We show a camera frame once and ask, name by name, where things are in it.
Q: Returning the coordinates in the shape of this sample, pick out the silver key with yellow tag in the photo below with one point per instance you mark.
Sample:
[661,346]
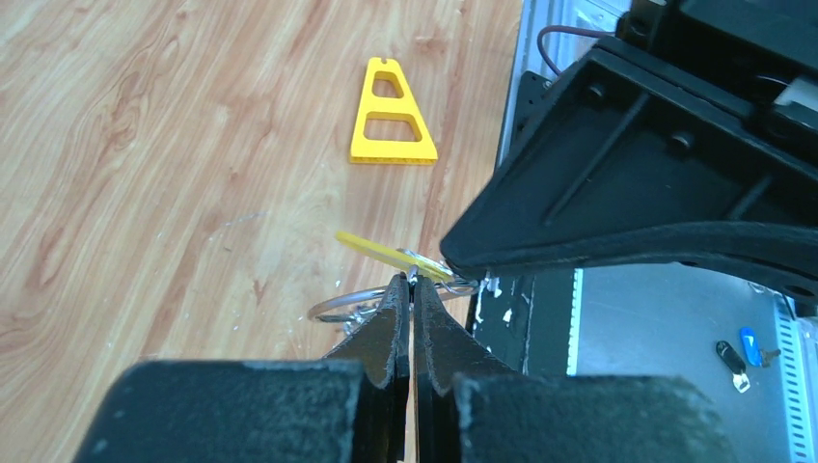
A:
[404,260]

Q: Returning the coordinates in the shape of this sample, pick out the yellow triangle block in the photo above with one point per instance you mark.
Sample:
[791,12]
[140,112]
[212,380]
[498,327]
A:
[400,108]

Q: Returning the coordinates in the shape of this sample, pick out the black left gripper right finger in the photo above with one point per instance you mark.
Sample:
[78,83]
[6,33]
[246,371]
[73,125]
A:
[472,407]

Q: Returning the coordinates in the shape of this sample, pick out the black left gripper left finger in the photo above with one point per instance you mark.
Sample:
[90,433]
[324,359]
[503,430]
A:
[347,406]

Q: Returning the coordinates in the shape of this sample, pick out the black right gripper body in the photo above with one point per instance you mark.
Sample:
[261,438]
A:
[764,52]

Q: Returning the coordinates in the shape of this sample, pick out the large keyring with keys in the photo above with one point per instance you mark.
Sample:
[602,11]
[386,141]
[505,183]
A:
[353,309]

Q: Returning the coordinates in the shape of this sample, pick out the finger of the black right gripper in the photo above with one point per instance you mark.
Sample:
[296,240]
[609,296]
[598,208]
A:
[629,159]

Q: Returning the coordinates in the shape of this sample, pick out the blue key fob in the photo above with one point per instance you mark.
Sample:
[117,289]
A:
[755,354]

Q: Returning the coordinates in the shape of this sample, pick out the white slotted cable duct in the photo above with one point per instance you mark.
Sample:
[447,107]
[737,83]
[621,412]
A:
[797,362]

